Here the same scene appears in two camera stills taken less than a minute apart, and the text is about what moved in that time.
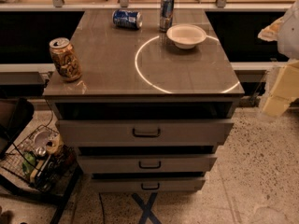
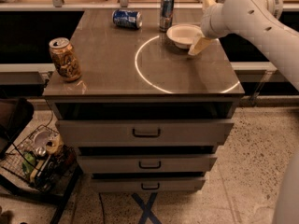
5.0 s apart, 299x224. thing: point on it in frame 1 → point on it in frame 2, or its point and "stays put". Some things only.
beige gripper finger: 270,33 → 215,21
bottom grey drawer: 147,185 stays put
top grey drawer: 142,133 stays put
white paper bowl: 186,36 stays put
